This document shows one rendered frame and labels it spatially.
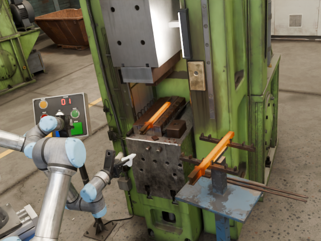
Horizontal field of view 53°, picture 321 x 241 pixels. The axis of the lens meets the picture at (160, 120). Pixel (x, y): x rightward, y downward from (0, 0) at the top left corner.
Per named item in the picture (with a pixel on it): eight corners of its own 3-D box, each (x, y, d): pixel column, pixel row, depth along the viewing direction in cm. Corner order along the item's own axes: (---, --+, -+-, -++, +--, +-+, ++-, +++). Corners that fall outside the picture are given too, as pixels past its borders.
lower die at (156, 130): (162, 136, 200) (160, 125, 196) (133, 133, 209) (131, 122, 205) (186, 107, 233) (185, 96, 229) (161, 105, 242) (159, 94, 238)
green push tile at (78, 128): (83, 134, 205) (81, 122, 206) (71, 135, 206) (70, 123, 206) (83, 134, 207) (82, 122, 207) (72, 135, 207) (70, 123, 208)
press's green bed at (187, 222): (194, 252, 232) (187, 202, 210) (147, 240, 248) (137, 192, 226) (216, 201, 275) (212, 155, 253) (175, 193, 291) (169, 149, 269)
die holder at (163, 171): (187, 203, 210) (179, 145, 189) (136, 192, 226) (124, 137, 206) (213, 155, 253) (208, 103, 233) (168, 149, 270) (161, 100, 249)
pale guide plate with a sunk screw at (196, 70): (205, 91, 186) (202, 62, 178) (190, 90, 190) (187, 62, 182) (206, 89, 188) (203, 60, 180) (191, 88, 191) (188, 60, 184)
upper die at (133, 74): (153, 83, 184) (150, 67, 180) (123, 82, 193) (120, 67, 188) (180, 59, 217) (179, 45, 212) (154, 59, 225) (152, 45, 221)
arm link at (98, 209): (90, 206, 166) (85, 189, 161) (110, 208, 163) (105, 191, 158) (83, 217, 160) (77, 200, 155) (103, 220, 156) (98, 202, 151)
